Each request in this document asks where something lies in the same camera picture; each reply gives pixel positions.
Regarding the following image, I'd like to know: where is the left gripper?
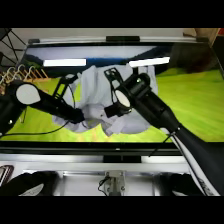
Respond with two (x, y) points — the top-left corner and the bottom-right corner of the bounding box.
(63, 107), (86, 125)

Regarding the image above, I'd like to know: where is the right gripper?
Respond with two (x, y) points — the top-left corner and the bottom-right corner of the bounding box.
(104, 101), (132, 118)

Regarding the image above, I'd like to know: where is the blue striped white shirt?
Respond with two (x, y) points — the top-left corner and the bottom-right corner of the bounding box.
(52, 64), (160, 137)

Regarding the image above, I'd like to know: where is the brown clothes hanger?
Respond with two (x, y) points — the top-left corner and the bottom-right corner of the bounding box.
(13, 65), (34, 88)
(25, 65), (52, 84)
(0, 68), (19, 95)

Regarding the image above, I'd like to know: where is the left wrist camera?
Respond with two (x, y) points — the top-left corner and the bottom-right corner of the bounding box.
(53, 73), (80, 101)

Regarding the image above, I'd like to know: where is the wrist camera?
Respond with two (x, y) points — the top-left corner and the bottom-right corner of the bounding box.
(103, 67), (123, 93)
(53, 73), (80, 101)

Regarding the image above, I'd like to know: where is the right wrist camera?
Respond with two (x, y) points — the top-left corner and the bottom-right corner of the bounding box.
(103, 67), (123, 93)

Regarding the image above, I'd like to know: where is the black cable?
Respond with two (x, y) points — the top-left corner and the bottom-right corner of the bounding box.
(0, 99), (76, 138)
(97, 176), (111, 196)

